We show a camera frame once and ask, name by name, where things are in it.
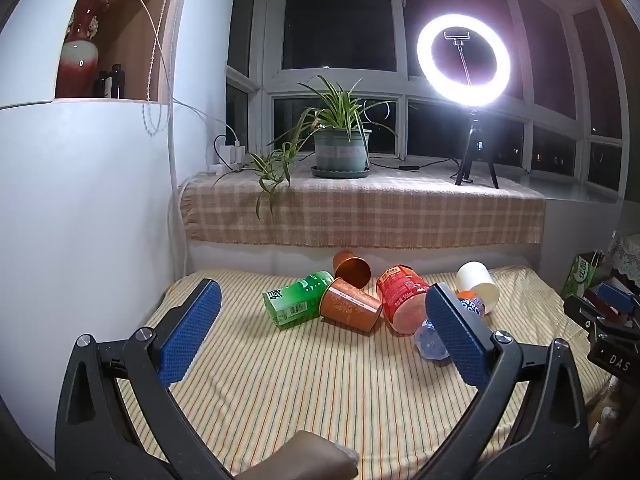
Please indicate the plaid fringed cloth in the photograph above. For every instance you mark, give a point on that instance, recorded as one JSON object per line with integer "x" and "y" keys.
{"x": 360, "y": 207}

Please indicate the red and white vase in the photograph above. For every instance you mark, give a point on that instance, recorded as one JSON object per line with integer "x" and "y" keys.
{"x": 80, "y": 60}

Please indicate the green paper bag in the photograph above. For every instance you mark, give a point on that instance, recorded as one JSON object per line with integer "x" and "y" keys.
{"x": 581, "y": 270}

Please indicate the white lace cloth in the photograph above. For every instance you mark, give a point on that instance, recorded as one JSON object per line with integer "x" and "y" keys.
{"x": 629, "y": 257}

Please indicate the red paper cup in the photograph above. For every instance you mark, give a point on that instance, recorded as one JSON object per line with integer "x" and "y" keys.
{"x": 402, "y": 295}

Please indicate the black tripod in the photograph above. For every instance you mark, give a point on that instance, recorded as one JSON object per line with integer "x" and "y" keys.
{"x": 474, "y": 150}

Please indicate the white window frame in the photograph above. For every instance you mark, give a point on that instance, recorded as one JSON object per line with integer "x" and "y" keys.
{"x": 402, "y": 91}

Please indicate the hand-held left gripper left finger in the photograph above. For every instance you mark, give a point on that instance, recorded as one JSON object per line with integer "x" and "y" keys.
{"x": 192, "y": 335}

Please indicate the dark bottle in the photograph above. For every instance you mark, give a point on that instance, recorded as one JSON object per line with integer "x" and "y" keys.
{"x": 104, "y": 86}
{"x": 118, "y": 80}

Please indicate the phone clamp on rod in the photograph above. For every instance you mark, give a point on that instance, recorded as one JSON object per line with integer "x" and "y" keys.
{"x": 456, "y": 36}

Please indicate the green paper cup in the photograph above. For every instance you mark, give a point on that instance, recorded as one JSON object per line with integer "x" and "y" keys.
{"x": 295, "y": 302}

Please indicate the spider plant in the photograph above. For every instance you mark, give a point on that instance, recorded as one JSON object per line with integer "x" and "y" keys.
{"x": 336, "y": 107}

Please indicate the green pot saucer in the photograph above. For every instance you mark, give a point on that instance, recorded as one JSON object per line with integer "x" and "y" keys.
{"x": 340, "y": 173}

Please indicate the white charger plug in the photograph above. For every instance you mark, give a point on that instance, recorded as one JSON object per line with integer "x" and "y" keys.
{"x": 227, "y": 153}
{"x": 239, "y": 153}

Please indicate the wooden shelf niche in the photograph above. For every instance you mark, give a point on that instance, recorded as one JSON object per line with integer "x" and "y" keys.
{"x": 140, "y": 35}

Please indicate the brown leather cushion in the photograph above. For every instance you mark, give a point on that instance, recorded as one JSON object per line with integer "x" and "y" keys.
{"x": 305, "y": 452}

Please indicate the clear blue printed cup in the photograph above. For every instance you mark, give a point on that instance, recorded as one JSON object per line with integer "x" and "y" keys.
{"x": 431, "y": 342}

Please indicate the white paper cup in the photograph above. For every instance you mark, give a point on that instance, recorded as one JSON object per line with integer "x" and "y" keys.
{"x": 477, "y": 280}

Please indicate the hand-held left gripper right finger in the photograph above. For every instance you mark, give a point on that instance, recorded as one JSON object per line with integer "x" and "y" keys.
{"x": 457, "y": 340}

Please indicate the orange patterned paper cup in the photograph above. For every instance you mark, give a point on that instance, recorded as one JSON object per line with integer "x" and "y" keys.
{"x": 350, "y": 306}

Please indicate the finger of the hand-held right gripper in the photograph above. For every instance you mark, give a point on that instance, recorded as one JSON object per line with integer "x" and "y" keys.
{"x": 617, "y": 294}
{"x": 582, "y": 310}

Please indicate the white power strip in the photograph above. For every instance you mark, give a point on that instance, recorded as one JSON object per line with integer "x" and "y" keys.
{"x": 222, "y": 166}

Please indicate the grey-green flower pot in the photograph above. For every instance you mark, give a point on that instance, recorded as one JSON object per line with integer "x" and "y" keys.
{"x": 341, "y": 152}

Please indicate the striped bed sheet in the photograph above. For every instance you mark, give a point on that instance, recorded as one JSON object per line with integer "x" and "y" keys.
{"x": 300, "y": 375}

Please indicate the small copper cup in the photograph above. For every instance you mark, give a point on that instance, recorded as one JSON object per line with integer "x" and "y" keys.
{"x": 350, "y": 267}

